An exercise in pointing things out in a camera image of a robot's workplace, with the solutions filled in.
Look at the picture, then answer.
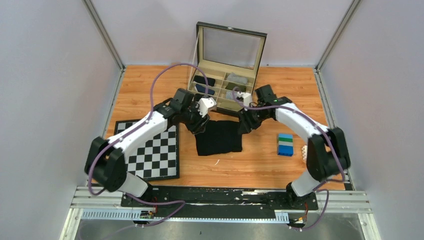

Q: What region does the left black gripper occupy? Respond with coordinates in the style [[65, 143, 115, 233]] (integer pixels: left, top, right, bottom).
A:
[[181, 103, 211, 136]]

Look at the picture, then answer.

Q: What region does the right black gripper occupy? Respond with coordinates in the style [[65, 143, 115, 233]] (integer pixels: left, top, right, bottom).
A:
[[237, 104, 271, 135]]

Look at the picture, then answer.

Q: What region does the black underwear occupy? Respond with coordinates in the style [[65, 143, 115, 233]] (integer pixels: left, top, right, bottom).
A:
[[195, 120, 243, 156]]

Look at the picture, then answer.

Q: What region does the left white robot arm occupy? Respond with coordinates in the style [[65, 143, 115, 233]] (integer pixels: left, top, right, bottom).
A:
[[84, 88, 217, 207]]

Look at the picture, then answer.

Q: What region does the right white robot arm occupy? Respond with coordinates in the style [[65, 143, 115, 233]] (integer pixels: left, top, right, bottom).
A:
[[231, 84, 351, 209]]

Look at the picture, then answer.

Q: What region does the navy rolled cloth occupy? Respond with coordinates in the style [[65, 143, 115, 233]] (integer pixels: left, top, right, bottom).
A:
[[194, 84, 216, 96]]

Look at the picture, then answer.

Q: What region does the striped rolled cloth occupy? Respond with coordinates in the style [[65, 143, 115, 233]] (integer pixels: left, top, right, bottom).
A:
[[225, 90, 240, 101]]

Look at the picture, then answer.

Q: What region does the olive green rolled cloth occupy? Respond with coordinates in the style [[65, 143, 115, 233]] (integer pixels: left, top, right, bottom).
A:
[[225, 82, 247, 92]]

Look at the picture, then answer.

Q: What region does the black rolled cloth top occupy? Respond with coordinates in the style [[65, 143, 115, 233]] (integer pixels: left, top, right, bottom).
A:
[[193, 75, 216, 87]]

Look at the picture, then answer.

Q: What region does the blue green brick stack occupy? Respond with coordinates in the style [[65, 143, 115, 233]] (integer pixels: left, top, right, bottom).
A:
[[277, 133, 294, 157]]

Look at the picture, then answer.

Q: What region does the grey rolled cloth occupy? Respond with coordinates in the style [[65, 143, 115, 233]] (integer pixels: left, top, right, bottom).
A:
[[226, 72, 249, 85]]

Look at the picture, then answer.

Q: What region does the black white checkerboard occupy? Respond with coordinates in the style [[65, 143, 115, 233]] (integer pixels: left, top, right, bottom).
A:
[[124, 125, 180, 182]]

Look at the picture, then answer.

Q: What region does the white blue brick block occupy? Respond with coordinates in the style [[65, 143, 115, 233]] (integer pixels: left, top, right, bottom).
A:
[[301, 145, 308, 163]]

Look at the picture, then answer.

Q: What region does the black compartment storage box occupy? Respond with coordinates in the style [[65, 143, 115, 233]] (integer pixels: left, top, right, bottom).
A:
[[187, 21, 267, 117]]

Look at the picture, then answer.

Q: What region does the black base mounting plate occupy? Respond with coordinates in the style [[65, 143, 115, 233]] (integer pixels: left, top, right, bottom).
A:
[[141, 185, 318, 219]]

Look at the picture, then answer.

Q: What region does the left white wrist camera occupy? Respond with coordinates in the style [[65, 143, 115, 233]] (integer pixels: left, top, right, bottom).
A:
[[197, 97, 217, 118]]

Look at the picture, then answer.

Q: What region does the aluminium frame rail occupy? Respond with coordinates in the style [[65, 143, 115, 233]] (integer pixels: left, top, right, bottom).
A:
[[60, 186, 380, 240]]

